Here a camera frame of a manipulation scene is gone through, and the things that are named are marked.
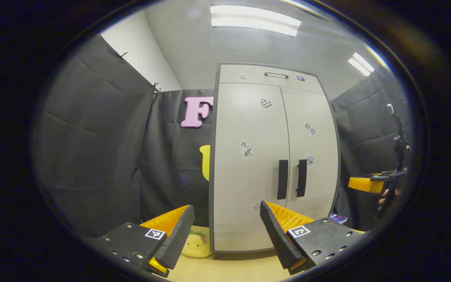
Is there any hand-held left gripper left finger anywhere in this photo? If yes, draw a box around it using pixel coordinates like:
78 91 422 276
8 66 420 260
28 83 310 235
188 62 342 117
88 204 195 278

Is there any black backdrop cloth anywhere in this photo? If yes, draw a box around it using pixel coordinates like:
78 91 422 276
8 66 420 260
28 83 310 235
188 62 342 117
34 34 412 237

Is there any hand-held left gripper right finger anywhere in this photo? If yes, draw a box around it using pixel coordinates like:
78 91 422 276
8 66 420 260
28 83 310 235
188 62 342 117
260 201 367 275

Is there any black door handle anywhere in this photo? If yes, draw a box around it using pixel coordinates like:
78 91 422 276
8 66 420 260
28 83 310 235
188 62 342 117
296 159 308 198
277 159 289 200

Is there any grey shoe cabinet door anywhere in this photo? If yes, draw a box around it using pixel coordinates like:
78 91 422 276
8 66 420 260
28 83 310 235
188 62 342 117
280 87 340 221
213 83 291 252

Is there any grey double-door shoe cabinet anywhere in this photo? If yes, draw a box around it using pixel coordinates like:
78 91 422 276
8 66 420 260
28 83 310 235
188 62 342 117
209 63 341 255

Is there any small ceiling light panel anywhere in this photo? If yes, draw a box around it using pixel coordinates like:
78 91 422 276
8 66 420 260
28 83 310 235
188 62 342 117
347 52 375 77

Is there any yellow plush toy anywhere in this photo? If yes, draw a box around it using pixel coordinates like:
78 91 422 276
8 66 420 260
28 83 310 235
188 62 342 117
181 229 212 259

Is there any large ceiling light panel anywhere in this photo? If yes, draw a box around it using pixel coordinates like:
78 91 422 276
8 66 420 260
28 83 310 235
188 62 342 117
210 5 302 37

